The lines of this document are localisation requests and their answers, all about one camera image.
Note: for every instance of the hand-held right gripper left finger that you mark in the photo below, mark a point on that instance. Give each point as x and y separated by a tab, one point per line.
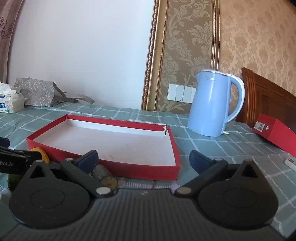
89	161

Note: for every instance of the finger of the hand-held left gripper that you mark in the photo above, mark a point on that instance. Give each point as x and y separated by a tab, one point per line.
33	156

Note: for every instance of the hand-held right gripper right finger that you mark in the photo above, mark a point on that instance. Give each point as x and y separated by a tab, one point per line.
198	161

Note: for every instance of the yellow pepper piece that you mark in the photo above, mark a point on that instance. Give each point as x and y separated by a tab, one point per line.
44	153

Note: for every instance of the eggplant piece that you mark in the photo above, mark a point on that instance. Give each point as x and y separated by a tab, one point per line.
101	172

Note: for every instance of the green tomato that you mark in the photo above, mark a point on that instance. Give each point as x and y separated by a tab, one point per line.
12	183

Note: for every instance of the small brown potato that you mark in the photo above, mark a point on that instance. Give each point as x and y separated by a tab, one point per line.
110	182

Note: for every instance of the red cardboard box tray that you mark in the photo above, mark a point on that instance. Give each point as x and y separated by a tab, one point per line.
115	143

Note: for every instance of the green checked tablecloth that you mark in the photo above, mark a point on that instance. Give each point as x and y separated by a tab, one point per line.
231	143

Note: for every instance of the light blue electric kettle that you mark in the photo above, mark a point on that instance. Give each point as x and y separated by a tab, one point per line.
208	104

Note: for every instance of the white tissue pack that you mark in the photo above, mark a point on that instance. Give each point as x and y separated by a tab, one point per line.
11	102

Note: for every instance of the grey patterned gift bag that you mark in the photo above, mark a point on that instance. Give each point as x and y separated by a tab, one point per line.
37	92

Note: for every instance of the flat red box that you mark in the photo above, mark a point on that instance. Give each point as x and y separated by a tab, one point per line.
279	134

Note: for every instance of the small white device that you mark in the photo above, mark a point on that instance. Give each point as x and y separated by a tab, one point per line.
290	161

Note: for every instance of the wooden chair back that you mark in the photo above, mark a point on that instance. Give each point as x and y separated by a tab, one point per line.
266	97

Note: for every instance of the white wall switch panel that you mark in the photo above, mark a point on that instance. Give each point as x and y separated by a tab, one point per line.
182	92

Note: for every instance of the gold wall frame moulding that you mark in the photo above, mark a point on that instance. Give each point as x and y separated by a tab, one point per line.
153	69

